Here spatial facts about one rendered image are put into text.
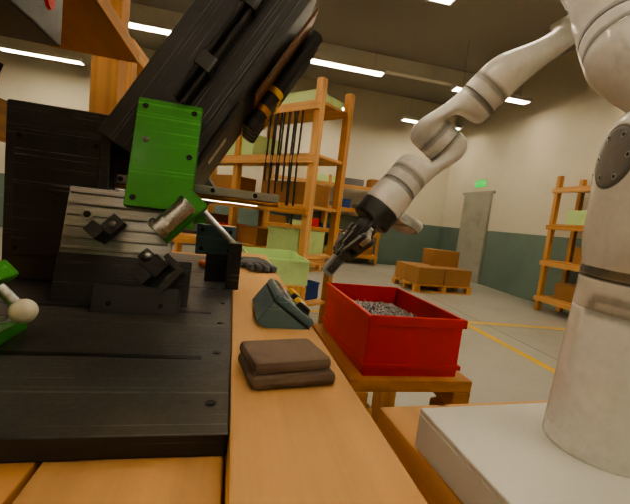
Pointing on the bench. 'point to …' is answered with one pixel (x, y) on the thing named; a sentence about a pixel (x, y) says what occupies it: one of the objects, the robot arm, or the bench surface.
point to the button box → (279, 309)
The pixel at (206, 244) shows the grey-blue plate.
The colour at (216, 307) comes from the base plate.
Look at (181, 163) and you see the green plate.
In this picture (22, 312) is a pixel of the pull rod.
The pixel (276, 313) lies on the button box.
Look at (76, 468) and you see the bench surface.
